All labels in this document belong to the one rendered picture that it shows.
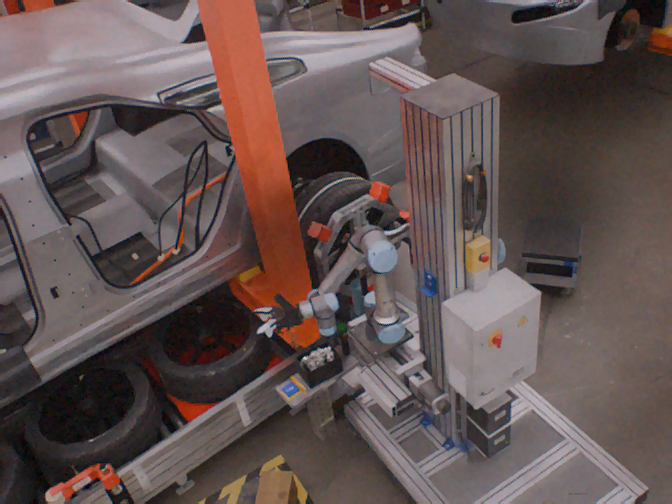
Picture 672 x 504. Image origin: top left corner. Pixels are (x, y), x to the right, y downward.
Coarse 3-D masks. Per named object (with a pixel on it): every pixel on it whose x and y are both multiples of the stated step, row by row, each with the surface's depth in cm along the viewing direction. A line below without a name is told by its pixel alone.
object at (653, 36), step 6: (654, 30) 576; (660, 30) 572; (666, 30) 568; (654, 36) 577; (660, 36) 573; (666, 36) 569; (648, 42) 584; (654, 42) 580; (660, 42) 576; (666, 42) 572; (648, 48) 587; (654, 48) 583; (660, 48) 578; (666, 48) 574; (666, 54) 577
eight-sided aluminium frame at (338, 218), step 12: (360, 204) 360; (372, 204) 362; (384, 204) 369; (336, 216) 354; (348, 216) 356; (336, 228) 354; (396, 228) 383; (324, 252) 355; (324, 264) 359; (324, 276) 363; (348, 288) 380
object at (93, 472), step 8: (96, 464) 329; (88, 472) 326; (96, 472) 325; (112, 472) 323; (72, 480) 324; (80, 480) 324; (88, 480) 327; (104, 480) 321; (112, 480) 324; (120, 480) 327; (56, 488) 320; (64, 488) 320; (72, 488) 323; (48, 496) 318; (56, 496) 317; (64, 496) 322
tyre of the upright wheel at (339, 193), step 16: (336, 176) 373; (352, 176) 378; (304, 192) 368; (336, 192) 360; (352, 192) 362; (368, 192) 369; (304, 208) 363; (320, 208) 357; (336, 208) 359; (304, 224) 359; (320, 224) 357; (304, 240) 358
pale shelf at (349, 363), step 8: (344, 360) 367; (352, 360) 366; (344, 368) 362; (352, 368) 364; (296, 376) 362; (336, 376) 359; (280, 384) 359; (304, 384) 357; (320, 384) 356; (328, 384) 357; (312, 392) 353; (288, 400) 350; (296, 400) 350; (304, 400) 350; (296, 408) 349
